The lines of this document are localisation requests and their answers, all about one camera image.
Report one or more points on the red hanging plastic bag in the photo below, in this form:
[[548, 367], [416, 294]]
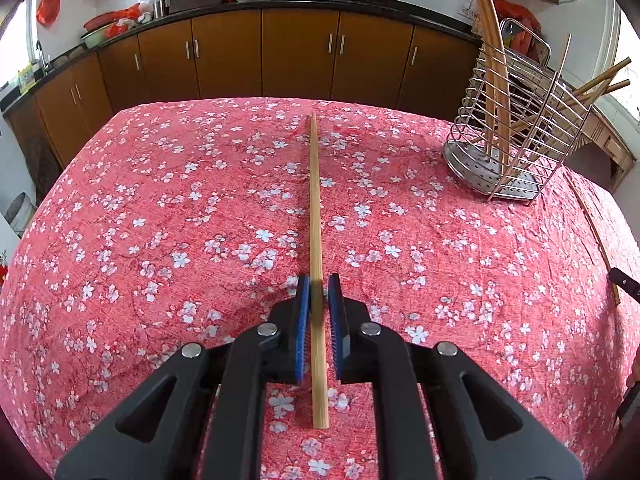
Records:
[[48, 7]]

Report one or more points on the orange plastic bag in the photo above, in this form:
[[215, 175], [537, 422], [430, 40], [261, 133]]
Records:
[[127, 12]]

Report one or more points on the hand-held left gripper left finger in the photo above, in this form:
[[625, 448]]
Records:
[[301, 330]]

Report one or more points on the red plastic basin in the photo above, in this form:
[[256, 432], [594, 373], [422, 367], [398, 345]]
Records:
[[100, 21]]

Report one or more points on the green basin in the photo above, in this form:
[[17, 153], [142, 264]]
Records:
[[92, 37]]

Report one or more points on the beige carved wooden cabinet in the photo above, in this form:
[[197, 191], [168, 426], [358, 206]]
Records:
[[607, 140]]

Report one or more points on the yellow green packet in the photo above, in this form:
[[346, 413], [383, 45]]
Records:
[[26, 77]]

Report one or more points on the wooden utensils in holder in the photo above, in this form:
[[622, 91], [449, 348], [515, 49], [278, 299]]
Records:
[[492, 35]]

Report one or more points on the red plastic bags bundle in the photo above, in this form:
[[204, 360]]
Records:
[[515, 10]]

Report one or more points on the brown lower kitchen cabinets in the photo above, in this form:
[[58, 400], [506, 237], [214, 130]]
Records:
[[300, 55]]

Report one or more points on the wooden chopstick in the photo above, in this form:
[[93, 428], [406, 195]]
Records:
[[612, 87], [315, 200], [562, 60], [612, 70], [597, 240]]

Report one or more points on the grey round container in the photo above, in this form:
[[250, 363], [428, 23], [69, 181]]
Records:
[[17, 212]]

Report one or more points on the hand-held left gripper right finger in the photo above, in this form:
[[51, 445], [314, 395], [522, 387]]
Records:
[[336, 330]]

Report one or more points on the black kitchen countertop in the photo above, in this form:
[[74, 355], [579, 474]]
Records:
[[210, 8]]

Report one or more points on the red floral tablecloth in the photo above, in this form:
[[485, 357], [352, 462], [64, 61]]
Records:
[[175, 210]]

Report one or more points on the steel cup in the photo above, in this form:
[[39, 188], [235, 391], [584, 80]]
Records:
[[160, 9]]

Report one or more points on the sink faucet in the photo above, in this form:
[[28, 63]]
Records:
[[41, 55]]

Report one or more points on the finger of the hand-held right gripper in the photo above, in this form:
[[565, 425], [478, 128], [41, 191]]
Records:
[[625, 284]]

